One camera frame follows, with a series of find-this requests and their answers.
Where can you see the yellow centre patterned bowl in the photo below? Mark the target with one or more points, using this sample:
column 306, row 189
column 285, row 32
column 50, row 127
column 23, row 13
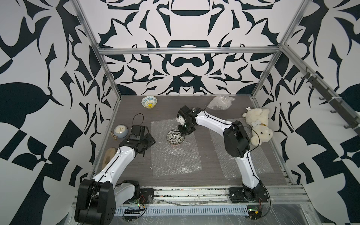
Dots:
column 149, row 102

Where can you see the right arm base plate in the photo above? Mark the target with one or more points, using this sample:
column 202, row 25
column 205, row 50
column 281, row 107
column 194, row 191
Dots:
column 248, row 195

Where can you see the white teddy bear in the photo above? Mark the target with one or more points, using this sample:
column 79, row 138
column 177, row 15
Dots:
column 258, row 119

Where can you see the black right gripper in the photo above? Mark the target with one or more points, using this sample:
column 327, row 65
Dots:
column 182, row 131

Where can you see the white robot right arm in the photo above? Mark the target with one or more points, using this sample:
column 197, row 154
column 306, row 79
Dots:
column 237, row 145

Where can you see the black white patterned bowl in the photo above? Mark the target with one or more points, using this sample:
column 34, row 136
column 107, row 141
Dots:
column 174, row 137

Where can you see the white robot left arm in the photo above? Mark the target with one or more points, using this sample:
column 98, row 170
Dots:
column 99, row 197

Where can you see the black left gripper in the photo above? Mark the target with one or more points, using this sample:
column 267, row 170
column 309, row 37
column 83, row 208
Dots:
column 150, row 139

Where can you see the black wall hook rail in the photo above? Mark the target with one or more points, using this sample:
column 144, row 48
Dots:
column 329, row 96

